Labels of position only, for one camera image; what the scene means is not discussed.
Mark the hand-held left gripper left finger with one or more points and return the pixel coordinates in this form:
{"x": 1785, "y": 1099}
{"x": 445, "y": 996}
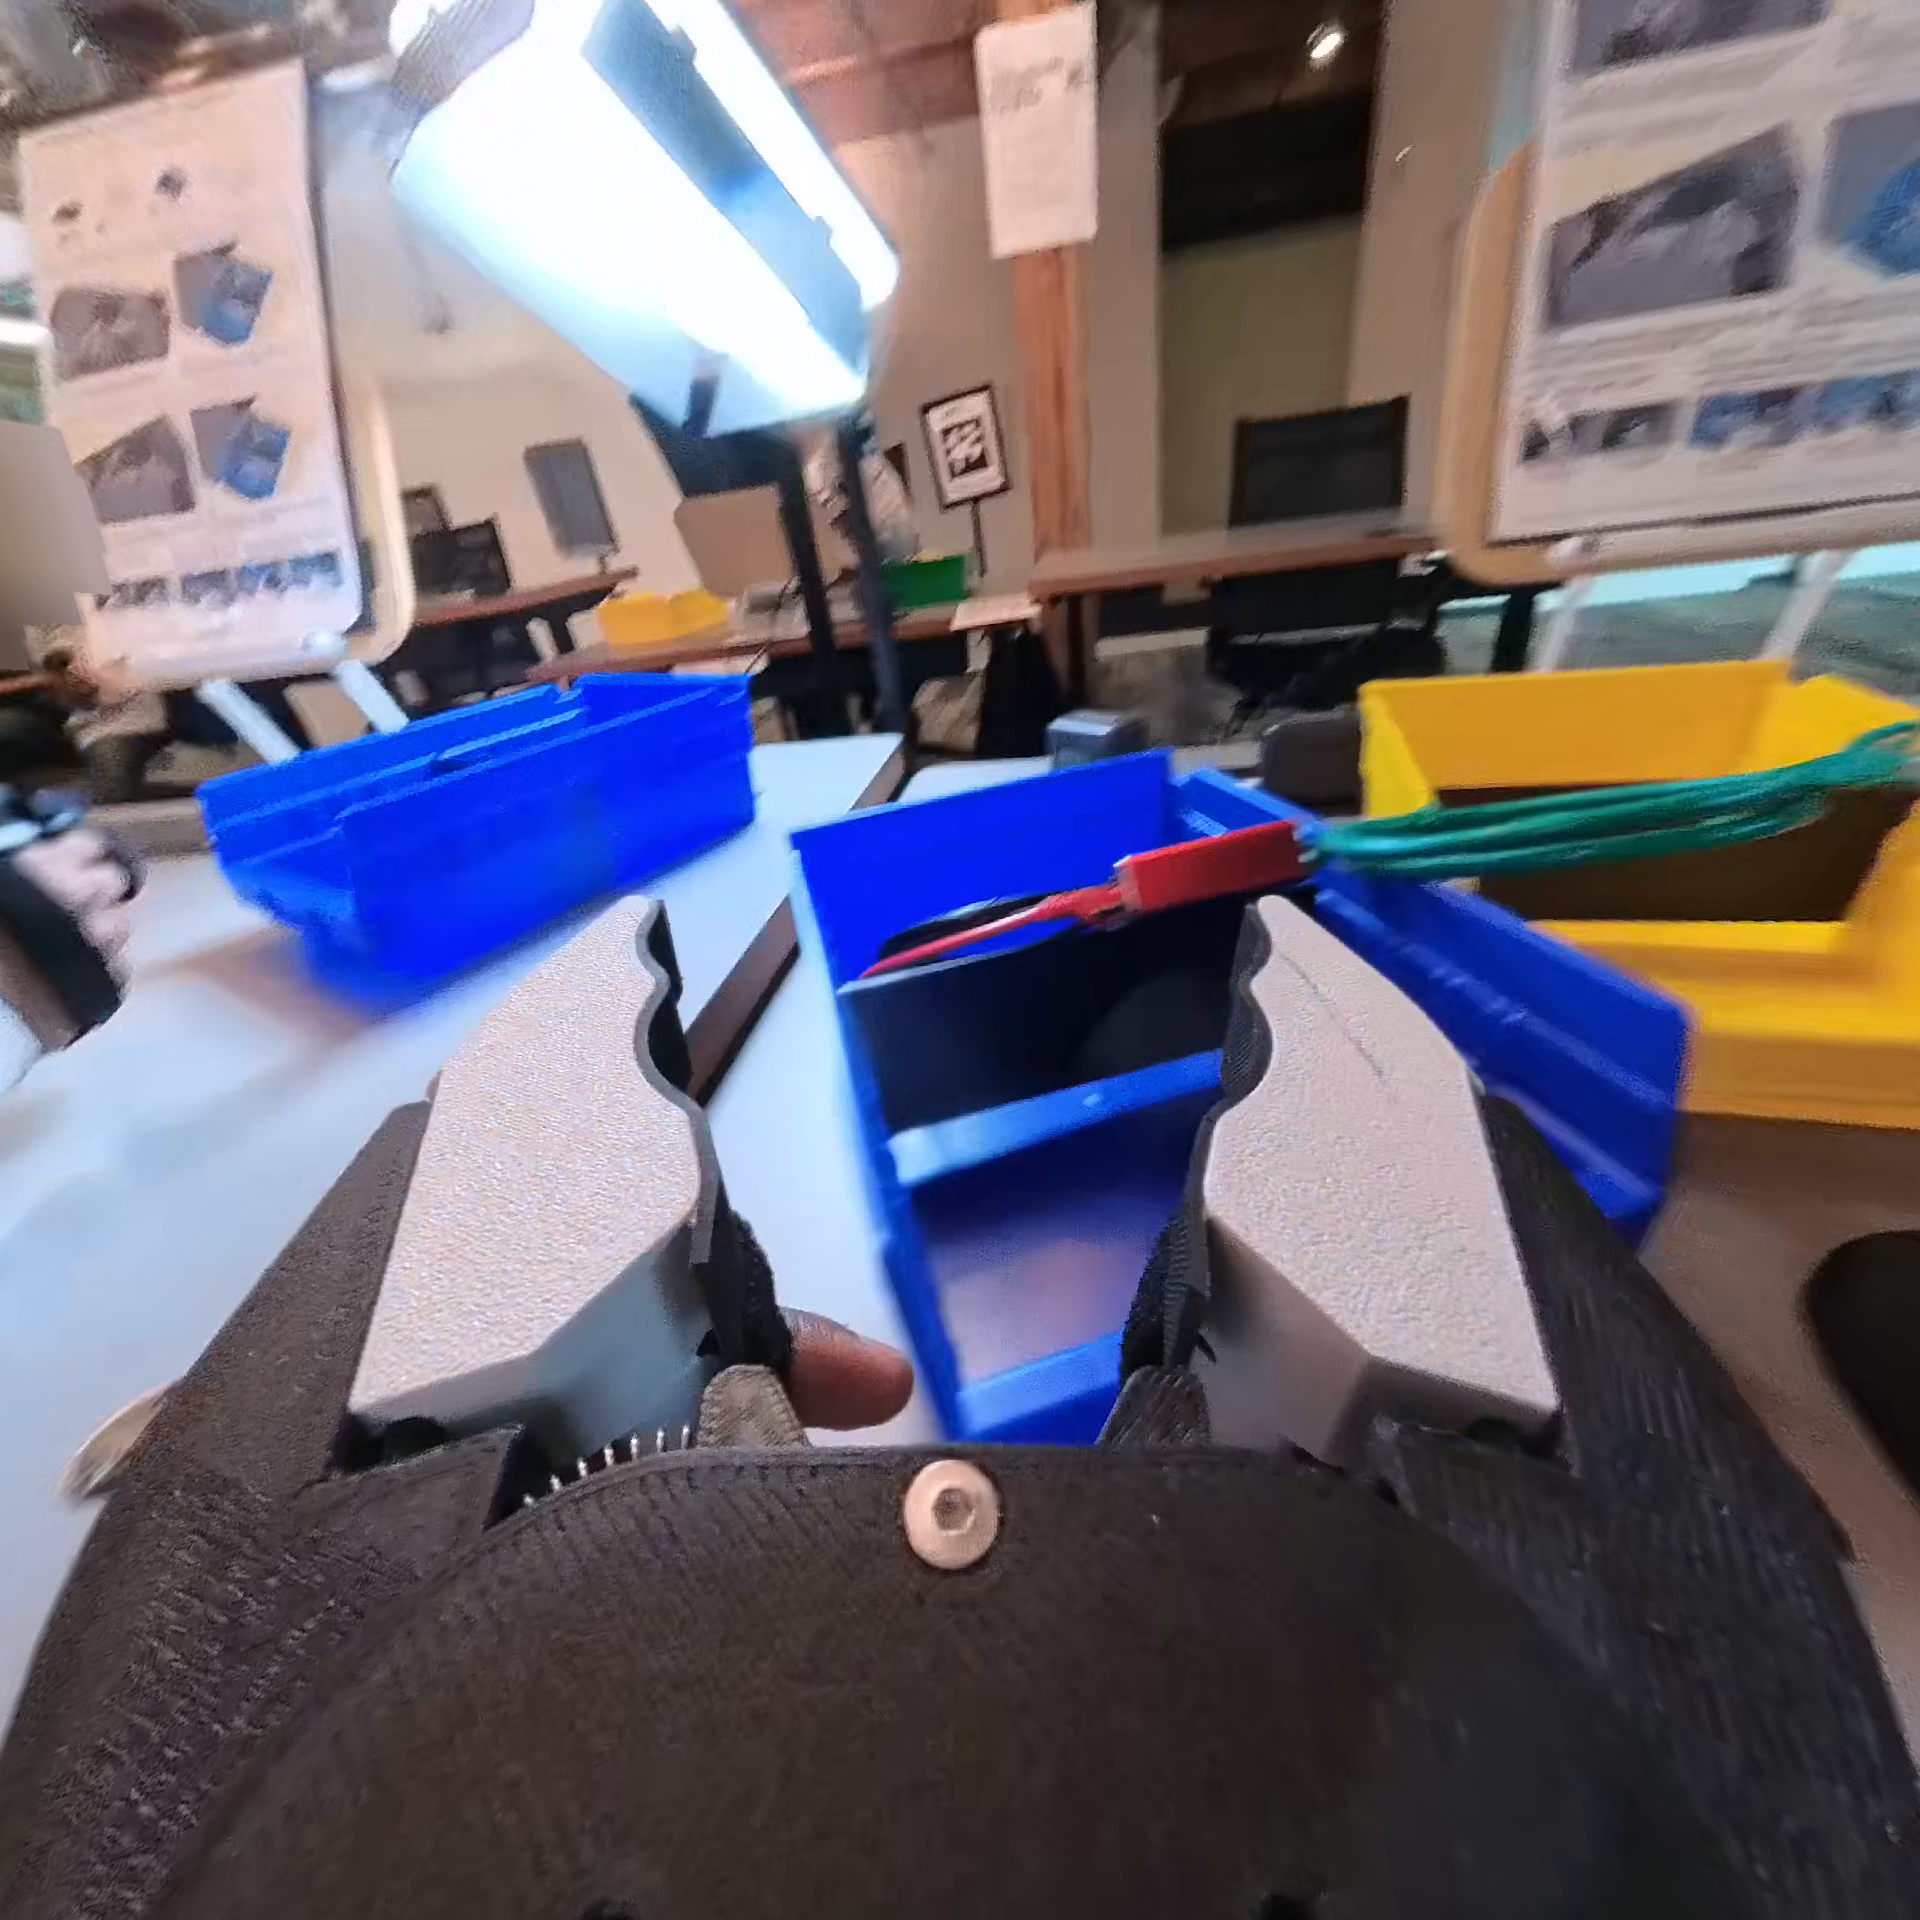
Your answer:
{"x": 557, "y": 1171}

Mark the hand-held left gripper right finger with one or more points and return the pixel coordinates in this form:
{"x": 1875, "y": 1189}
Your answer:
{"x": 1349, "y": 1201}

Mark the red ethernet splitter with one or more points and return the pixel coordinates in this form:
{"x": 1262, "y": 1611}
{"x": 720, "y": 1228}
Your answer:
{"x": 1214, "y": 868}

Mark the yellow plastic bin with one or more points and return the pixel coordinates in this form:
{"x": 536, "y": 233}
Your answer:
{"x": 661, "y": 617}
{"x": 1771, "y": 1020}

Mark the blue plastic bin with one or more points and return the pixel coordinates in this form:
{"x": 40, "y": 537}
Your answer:
{"x": 524, "y": 811}
{"x": 1020, "y": 840}

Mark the grey desk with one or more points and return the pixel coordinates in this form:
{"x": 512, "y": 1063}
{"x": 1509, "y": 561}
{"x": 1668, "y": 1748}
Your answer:
{"x": 301, "y": 1079}

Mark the dark grey power adapter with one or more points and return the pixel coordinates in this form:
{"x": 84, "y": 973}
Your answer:
{"x": 1313, "y": 757}

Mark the grey power box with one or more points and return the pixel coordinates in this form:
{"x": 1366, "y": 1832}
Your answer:
{"x": 1095, "y": 740}

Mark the wooden office table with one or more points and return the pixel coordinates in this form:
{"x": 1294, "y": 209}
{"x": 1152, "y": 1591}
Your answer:
{"x": 840, "y": 628}

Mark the green plastic bin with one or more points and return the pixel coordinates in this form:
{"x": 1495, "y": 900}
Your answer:
{"x": 926, "y": 581}

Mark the black office chair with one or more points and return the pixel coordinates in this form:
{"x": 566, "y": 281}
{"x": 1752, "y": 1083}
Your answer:
{"x": 1320, "y": 464}

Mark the framed black-white tag poster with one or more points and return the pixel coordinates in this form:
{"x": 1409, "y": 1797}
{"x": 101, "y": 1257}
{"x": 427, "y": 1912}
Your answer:
{"x": 965, "y": 446}

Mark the light panel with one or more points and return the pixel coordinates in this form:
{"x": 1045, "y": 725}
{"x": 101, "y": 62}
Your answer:
{"x": 646, "y": 195}

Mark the white paper sheet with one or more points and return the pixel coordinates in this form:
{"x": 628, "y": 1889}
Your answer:
{"x": 1037, "y": 135}

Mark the instruction board with wooden frame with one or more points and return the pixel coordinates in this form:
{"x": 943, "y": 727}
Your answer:
{"x": 181, "y": 376}
{"x": 1695, "y": 270}

